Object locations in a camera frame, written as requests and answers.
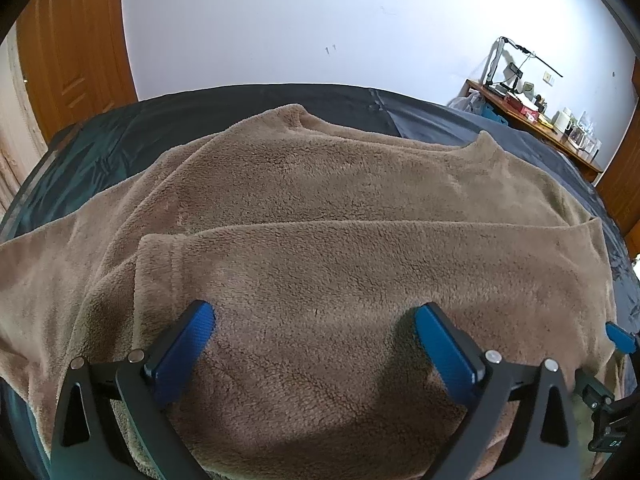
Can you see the desk lamp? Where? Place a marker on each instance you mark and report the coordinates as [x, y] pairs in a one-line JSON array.
[[492, 60]]

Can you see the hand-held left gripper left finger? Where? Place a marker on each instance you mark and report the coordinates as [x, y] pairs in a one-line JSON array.
[[185, 345]]

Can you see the wooden desk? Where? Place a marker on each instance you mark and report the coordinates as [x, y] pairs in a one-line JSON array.
[[545, 135]]

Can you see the blue box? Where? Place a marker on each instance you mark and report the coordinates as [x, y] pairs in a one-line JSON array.
[[495, 119]]

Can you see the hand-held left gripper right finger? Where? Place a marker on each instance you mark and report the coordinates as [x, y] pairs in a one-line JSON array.
[[445, 350]]

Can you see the brown fleece sweater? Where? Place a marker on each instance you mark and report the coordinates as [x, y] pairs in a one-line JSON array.
[[320, 210]]

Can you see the white jug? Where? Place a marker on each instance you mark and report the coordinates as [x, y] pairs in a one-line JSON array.
[[564, 121]]

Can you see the wall socket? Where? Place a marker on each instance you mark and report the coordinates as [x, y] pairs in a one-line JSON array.
[[549, 77]]

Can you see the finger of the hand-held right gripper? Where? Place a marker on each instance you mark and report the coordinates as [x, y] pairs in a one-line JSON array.
[[595, 390], [621, 337]]

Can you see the glass kettle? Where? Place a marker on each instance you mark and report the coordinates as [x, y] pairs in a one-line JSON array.
[[582, 137]]

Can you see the red box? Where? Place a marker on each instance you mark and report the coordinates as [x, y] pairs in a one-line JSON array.
[[520, 106]]

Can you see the beige curtain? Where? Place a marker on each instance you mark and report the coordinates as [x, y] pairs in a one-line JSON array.
[[17, 135]]

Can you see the dark green bed cover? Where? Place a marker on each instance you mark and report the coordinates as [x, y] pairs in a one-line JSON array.
[[125, 130]]

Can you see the clear plastic bag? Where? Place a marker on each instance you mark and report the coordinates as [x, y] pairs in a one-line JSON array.
[[465, 104]]

